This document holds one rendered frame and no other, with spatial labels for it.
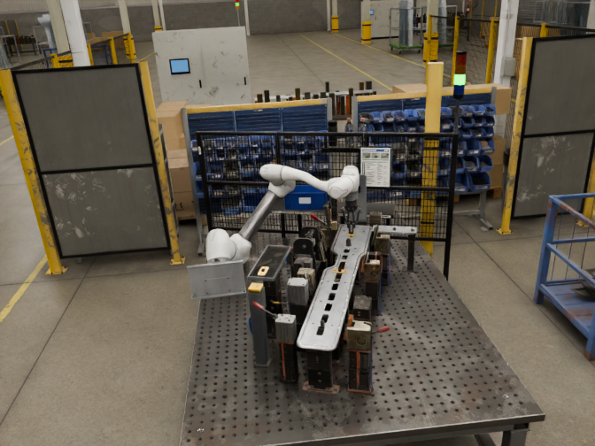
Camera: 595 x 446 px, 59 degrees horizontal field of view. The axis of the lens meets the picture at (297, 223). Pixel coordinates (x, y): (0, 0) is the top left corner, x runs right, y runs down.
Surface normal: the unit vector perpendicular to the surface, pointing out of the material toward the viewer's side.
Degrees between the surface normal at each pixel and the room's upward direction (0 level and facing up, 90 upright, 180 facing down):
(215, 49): 90
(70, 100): 90
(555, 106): 91
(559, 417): 0
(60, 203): 89
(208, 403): 0
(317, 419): 0
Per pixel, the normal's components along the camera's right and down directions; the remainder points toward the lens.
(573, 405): -0.05, -0.92
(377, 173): -0.23, 0.40
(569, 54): 0.13, 0.37
